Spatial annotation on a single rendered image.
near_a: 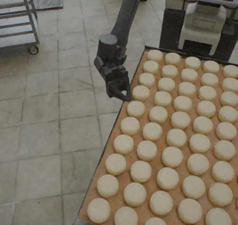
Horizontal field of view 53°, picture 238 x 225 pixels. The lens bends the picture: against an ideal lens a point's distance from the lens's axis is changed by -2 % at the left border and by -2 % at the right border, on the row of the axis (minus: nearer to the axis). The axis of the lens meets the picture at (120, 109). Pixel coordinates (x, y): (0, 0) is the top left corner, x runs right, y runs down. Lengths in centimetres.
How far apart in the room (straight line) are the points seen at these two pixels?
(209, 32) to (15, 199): 155
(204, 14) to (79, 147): 118
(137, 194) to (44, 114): 155
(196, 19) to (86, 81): 113
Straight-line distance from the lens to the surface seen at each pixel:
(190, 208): 57
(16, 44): 256
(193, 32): 151
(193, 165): 60
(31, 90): 224
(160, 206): 56
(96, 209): 55
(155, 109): 67
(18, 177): 178
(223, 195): 60
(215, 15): 151
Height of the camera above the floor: 151
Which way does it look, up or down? 51 degrees down
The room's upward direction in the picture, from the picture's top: straight up
